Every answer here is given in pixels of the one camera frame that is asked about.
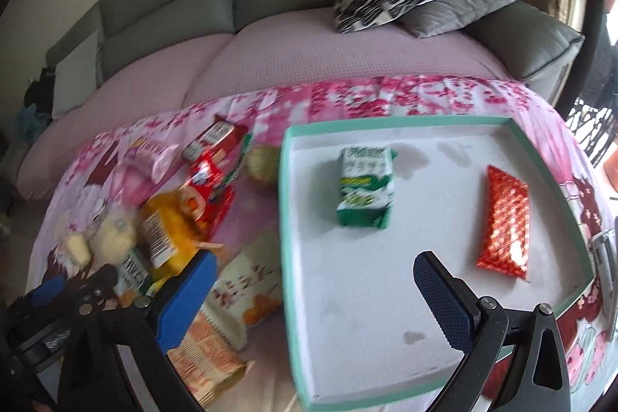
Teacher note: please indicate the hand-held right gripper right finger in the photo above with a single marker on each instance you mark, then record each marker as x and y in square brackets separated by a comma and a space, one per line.
[442, 301]

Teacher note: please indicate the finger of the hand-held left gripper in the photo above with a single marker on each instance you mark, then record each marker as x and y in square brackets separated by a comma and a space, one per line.
[99, 281]
[48, 291]

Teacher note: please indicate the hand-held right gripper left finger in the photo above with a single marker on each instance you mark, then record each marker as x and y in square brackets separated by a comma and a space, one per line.
[186, 301]

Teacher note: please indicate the orange patterned snack packet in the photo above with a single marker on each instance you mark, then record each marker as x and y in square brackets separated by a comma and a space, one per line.
[207, 359]

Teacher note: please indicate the white orange snack packet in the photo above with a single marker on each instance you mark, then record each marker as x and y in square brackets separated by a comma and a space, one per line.
[246, 286]

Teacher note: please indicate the yellow snack packet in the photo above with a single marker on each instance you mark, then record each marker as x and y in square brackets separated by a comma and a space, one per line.
[169, 223]

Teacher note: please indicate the white tray green rim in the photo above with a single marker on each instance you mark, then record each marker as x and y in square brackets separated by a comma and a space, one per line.
[362, 296]

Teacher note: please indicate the glossy red snack packet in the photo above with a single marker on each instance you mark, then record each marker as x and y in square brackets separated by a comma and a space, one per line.
[504, 223]

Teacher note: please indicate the red snack packet white print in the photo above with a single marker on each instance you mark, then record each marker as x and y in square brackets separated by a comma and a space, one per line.
[210, 199]

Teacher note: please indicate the pink snack packet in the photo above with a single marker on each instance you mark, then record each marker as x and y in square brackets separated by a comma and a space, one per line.
[145, 161]

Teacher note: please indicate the green white biscuit packet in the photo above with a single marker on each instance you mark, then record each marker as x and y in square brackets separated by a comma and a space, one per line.
[364, 190]

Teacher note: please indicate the clear green-edged pastry packet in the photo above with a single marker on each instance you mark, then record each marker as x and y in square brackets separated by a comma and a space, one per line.
[263, 161]

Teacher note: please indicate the red white cake packet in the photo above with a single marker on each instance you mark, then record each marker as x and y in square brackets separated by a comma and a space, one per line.
[212, 139]

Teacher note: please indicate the teal cloth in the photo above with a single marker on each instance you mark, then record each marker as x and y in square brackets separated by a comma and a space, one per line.
[29, 122]

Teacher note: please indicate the dark clothes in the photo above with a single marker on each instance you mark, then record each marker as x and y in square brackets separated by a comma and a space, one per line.
[36, 91]

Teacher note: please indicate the white cushion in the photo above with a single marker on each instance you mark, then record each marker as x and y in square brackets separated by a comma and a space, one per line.
[72, 79]

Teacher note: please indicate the pink printed blanket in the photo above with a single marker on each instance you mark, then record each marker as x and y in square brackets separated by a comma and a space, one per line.
[386, 98]

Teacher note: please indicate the black metal railing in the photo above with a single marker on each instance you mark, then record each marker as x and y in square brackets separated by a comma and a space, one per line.
[586, 122]

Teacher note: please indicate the pink waffle sofa cover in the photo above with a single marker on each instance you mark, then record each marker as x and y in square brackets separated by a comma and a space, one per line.
[289, 55]

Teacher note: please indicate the grey pillow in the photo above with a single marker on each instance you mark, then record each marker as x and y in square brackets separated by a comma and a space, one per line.
[463, 6]

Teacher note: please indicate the grey metal frame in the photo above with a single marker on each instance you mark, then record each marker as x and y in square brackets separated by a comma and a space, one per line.
[603, 248]

